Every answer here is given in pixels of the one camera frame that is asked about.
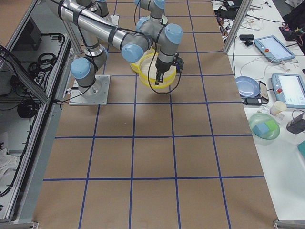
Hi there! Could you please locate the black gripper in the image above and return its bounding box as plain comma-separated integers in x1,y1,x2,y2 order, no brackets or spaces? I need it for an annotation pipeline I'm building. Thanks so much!
154,61,170,85

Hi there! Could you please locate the yellow rimmed steamer basket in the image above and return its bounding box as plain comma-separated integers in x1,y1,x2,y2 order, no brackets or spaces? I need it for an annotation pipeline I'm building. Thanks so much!
138,53,178,90
130,48,155,73

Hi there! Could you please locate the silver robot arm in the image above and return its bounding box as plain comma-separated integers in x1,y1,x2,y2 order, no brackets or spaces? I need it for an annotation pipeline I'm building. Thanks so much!
47,0,183,84
134,0,167,25

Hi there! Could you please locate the light green plate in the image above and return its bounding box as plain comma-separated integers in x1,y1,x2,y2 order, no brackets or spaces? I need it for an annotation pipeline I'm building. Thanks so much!
160,15,168,26

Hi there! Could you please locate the blue plate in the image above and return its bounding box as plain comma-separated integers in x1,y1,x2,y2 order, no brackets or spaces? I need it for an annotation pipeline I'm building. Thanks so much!
235,76,260,98

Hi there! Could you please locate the black power adapter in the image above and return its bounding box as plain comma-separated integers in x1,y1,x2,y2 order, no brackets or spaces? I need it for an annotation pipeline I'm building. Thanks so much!
243,98,268,106

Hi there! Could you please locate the black webcam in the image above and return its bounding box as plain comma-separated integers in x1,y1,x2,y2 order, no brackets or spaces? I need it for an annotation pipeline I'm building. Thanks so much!
239,34,254,47

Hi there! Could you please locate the blue foam cube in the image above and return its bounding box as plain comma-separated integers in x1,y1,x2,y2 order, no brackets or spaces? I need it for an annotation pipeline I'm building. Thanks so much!
252,123,269,137

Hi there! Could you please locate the clear green bowl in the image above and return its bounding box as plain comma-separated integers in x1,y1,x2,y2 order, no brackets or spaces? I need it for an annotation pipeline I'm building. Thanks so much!
248,113,280,146

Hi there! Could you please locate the green foam cube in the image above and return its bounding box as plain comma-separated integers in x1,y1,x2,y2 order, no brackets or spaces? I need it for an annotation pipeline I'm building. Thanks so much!
265,119,279,132

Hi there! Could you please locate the teach pendant far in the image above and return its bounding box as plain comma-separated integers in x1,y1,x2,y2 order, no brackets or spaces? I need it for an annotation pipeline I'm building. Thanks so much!
253,35,295,62

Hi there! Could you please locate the teach pendant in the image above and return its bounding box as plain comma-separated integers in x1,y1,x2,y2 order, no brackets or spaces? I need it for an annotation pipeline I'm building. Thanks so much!
253,35,295,62
271,73,305,109

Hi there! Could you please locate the white paper cup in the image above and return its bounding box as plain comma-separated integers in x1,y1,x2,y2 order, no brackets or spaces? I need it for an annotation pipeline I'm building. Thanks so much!
269,101,287,116

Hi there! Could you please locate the teach pendant near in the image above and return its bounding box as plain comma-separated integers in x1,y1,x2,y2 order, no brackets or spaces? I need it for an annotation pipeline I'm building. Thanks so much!
271,73,305,109

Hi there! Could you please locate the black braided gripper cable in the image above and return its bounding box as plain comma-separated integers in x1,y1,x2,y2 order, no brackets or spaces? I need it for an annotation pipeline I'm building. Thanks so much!
146,40,183,95

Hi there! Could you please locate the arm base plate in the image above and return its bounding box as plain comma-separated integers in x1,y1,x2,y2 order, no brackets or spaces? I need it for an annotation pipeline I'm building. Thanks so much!
69,74,111,105

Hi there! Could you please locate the aluminium frame post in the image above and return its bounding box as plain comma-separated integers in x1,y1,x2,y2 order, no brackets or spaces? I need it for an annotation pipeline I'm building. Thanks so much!
223,0,252,54

